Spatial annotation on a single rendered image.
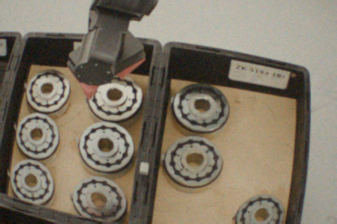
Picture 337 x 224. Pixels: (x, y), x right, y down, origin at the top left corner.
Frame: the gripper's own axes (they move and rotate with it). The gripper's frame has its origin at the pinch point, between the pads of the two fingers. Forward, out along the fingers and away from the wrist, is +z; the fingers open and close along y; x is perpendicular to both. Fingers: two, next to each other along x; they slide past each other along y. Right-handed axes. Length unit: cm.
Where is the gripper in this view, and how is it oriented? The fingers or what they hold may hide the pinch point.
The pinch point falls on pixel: (104, 83)
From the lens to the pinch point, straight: 125.4
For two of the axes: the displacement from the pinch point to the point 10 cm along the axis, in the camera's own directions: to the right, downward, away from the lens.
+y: 7.9, -4.9, 3.6
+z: -0.6, 5.2, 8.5
